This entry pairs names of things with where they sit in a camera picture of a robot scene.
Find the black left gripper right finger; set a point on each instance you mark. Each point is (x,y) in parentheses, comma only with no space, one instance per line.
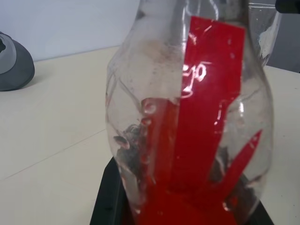
(259,216)

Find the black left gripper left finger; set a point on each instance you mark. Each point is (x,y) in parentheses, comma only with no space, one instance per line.
(107,201)

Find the clear bottle with red label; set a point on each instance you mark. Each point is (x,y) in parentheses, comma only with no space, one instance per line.
(201,122)

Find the clear wine glass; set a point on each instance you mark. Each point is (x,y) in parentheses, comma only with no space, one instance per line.
(266,35)

